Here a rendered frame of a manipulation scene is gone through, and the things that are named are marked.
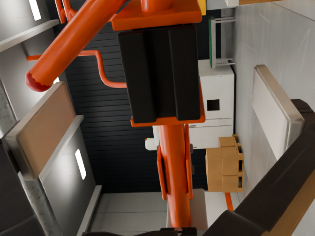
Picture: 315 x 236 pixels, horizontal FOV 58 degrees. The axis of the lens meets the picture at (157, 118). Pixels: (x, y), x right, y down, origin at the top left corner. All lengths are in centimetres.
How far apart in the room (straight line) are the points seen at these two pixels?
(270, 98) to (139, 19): 9
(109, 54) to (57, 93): 1120
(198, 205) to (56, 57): 22
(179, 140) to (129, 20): 11
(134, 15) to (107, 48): 1119
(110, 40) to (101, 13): 1102
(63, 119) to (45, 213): 741
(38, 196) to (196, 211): 698
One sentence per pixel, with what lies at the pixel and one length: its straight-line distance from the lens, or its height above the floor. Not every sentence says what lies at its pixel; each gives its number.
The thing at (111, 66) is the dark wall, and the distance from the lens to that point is 1152.
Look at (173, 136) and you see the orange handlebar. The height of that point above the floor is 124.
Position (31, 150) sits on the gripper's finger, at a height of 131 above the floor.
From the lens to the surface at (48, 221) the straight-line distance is 777.
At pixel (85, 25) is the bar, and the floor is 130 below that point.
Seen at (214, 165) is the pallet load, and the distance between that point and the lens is 748.
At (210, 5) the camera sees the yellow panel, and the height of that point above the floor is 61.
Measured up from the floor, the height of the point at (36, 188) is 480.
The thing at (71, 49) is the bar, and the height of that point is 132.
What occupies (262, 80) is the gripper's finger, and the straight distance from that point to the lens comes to 18.
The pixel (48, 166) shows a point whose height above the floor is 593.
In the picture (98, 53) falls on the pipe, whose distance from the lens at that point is 892.
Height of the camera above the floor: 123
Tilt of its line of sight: 7 degrees up
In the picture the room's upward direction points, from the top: 93 degrees counter-clockwise
